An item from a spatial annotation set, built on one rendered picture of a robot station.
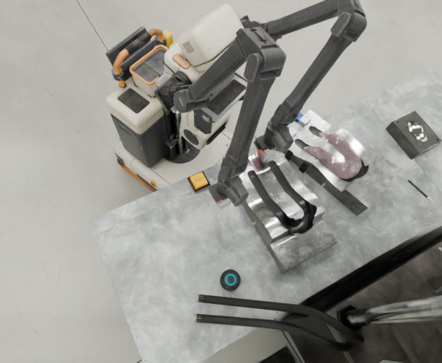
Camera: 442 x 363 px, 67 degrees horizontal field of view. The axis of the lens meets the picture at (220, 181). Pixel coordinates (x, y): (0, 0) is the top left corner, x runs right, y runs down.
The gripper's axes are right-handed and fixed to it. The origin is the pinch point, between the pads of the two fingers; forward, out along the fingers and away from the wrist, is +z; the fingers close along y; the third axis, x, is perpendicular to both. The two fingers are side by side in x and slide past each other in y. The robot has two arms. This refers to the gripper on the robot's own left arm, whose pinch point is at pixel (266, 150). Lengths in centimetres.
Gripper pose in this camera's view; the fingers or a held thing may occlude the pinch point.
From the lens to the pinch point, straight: 151.9
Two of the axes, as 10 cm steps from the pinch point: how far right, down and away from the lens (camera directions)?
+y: 8.8, -4.1, 2.4
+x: -4.7, -8.1, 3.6
